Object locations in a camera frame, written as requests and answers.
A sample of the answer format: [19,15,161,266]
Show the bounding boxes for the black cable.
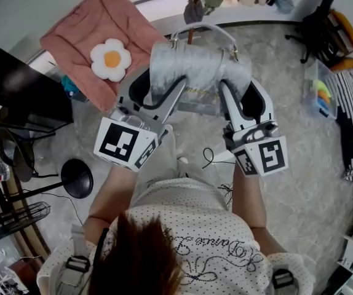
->
[202,147,236,169]

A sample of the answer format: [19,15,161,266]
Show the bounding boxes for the clear plastic storage bin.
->
[301,58,340,121]

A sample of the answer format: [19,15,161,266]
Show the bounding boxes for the orange seat cushion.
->
[330,9,353,49]

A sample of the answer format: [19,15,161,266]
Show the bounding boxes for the silver quilted handbag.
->
[148,23,253,117]

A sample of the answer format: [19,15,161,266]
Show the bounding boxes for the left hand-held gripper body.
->
[93,101,169,173]

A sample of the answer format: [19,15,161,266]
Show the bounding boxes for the light blue cloth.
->
[267,0,295,14]

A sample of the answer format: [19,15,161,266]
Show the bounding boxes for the black strap buckle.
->
[271,269,295,290]
[65,255,92,277]

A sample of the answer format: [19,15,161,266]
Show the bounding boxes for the dark grey bag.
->
[183,0,204,25]

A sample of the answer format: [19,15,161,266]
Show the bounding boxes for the person's right forearm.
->
[231,163,268,232]

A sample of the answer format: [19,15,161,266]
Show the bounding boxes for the black round-base lamp stand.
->
[9,158,95,204]

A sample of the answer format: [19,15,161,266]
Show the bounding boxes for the person's left forearm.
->
[86,161,141,227]

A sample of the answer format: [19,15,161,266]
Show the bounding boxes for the brown wooden coat rack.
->
[186,0,203,45]

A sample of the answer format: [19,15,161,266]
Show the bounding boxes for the black wire fan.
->
[0,201,52,246]

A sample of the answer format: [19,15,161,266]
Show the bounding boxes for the white polka dot shirt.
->
[36,176,317,295]

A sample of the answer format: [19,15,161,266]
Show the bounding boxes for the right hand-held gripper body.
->
[222,119,290,178]

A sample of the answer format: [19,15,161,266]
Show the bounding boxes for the white flower plush pillow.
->
[90,38,133,82]

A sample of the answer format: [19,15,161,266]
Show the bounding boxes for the black monitor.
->
[0,48,74,132]

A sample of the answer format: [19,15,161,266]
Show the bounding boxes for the black office chair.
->
[284,0,353,65]

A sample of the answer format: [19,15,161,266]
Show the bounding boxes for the pink quilted cushion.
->
[39,0,166,113]

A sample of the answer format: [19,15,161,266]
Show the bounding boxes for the light beige trousers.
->
[160,124,236,196]

